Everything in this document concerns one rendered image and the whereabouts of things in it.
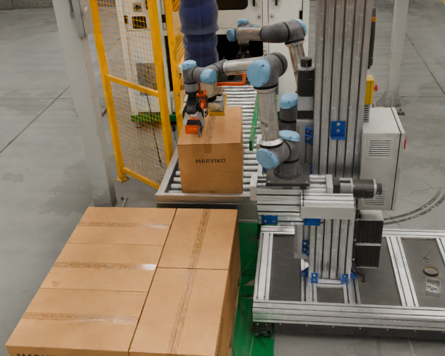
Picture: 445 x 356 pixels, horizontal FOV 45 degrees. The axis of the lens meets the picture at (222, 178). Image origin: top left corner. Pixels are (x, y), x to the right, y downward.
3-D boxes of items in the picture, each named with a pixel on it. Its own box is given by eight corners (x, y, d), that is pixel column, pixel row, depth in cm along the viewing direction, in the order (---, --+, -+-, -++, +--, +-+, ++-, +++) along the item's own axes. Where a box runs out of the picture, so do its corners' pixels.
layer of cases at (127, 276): (98, 254, 374) (87, 206, 354) (240, 258, 362) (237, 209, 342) (25, 400, 271) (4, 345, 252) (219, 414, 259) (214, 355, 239)
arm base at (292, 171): (302, 165, 285) (302, 149, 280) (302, 179, 272) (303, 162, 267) (273, 165, 287) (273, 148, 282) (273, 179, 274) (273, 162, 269)
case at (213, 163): (191, 156, 408) (186, 107, 388) (243, 155, 405) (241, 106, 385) (182, 198, 356) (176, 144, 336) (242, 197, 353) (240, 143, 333)
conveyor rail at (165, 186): (206, 94, 561) (205, 76, 552) (211, 94, 561) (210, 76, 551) (159, 217, 363) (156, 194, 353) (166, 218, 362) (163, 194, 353)
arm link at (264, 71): (292, 162, 266) (283, 53, 243) (275, 174, 257) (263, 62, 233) (273, 157, 274) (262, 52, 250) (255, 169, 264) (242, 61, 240)
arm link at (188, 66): (190, 65, 269) (177, 62, 274) (191, 85, 274) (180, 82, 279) (200, 61, 274) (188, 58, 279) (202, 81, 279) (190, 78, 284)
